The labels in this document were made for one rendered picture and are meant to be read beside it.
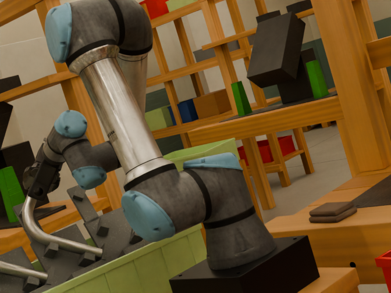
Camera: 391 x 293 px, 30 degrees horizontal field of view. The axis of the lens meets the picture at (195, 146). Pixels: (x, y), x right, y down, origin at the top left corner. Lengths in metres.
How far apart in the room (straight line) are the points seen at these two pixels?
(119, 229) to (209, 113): 5.55
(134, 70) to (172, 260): 0.54
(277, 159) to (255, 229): 5.65
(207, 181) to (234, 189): 0.06
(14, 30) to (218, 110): 3.11
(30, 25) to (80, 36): 8.08
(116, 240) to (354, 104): 0.86
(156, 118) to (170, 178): 6.73
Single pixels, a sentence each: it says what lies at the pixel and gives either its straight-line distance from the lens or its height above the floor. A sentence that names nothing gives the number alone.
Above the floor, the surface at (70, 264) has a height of 0.94.
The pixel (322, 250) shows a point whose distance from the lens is 1.81.
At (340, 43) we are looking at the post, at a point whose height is 1.30.
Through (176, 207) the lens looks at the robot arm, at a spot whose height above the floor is 1.11.
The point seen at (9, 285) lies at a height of 0.95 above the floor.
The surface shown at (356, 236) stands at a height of 0.87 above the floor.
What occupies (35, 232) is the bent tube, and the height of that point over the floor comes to 1.06.
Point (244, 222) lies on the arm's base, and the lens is 1.51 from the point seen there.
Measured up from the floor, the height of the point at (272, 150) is 0.38.
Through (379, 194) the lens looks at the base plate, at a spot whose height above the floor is 0.90.
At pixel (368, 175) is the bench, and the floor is 0.88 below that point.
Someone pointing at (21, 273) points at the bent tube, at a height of 0.98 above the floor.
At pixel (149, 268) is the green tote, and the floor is 0.90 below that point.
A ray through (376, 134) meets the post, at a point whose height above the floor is 0.99.
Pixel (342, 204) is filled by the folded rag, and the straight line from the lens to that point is 1.83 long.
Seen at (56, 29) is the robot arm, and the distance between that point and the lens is 1.53.
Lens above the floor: 1.35
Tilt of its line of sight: 6 degrees down
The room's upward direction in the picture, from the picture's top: 17 degrees counter-clockwise
